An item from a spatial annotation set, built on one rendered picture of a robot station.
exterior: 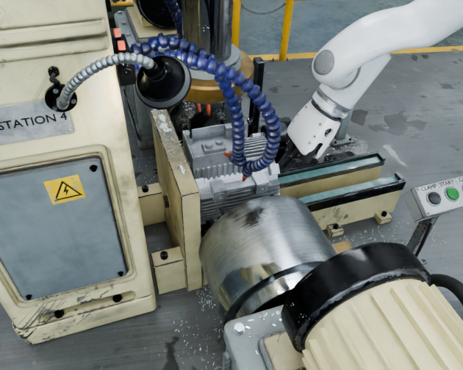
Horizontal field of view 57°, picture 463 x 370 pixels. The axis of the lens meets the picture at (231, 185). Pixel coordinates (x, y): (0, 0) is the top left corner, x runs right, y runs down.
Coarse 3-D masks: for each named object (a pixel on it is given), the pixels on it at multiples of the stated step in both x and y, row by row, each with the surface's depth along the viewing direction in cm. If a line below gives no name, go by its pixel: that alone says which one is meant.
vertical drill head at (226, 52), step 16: (192, 0) 70; (208, 0) 69; (224, 0) 70; (192, 16) 72; (208, 16) 71; (224, 16) 72; (192, 32) 74; (208, 32) 73; (224, 32) 74; (208, 48) 75; (224, 48) 77; (240, 64) 81; (192, 80) 77; (208, 80) 77; (192, 96) 77; (208, 96) 77; (240, 96) 84; (192, 112) 82
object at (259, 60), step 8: (256, 64) 101; (264, 64) 101; (256, 72) 102; (256, 80) 103; (256, 112) 110; (248, 120) 113; (256, 120) 112; (248, 128) 116; (256, 128) 114; (248, 136) 117
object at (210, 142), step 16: (208, 128) 99; (224, 128) 100; (192, 144) 99; (208, 144) 96; (224, 144) 97; (192, 160) 92; (208, 160) 93; (224, 160) 94; (208, 176) 96; (224, 176) 97
